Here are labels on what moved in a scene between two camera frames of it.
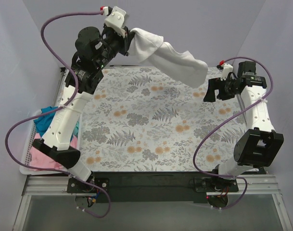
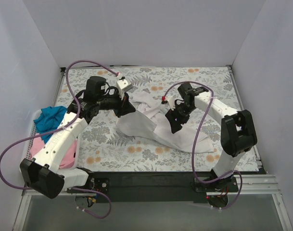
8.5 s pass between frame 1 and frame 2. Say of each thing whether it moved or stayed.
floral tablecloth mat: stayed
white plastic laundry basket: stayed
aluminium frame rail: stayed
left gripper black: moved
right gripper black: moved
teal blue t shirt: stayed
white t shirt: moved
